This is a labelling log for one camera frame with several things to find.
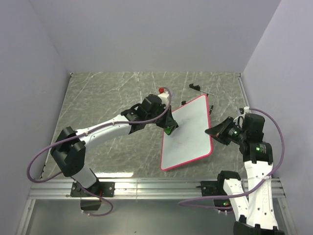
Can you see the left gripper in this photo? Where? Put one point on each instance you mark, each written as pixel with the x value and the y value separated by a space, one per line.
pixel 168 121

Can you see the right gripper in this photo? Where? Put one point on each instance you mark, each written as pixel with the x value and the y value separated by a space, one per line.
pixel 219 130

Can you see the green whiteboard eraser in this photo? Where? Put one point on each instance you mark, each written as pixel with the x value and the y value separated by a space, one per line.
pixel 169 130

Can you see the pink framed whiteboard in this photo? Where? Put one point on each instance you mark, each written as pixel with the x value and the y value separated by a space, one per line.
pixel 188 142

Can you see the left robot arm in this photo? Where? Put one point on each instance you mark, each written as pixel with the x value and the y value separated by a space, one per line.
pixel 72 145

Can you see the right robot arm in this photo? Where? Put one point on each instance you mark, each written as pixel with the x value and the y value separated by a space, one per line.
pixel 254 212

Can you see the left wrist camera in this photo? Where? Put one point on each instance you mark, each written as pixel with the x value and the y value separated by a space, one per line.
pixel 165 96

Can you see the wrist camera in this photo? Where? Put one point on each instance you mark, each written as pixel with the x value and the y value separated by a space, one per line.
pixel 165 96
pixel 243 111

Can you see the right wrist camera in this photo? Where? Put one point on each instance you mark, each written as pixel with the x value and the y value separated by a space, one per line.
pixel 243 111

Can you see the whiteboard wire stand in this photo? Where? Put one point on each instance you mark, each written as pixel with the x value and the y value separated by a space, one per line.
pixel 199 89

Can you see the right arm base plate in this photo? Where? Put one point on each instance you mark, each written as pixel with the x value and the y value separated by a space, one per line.
pixel 210 188

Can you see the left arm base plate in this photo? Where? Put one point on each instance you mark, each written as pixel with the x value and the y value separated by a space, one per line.
pixel 104 189

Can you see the aluminium mounting rail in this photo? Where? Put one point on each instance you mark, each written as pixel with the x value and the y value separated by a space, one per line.
pixel 125 188

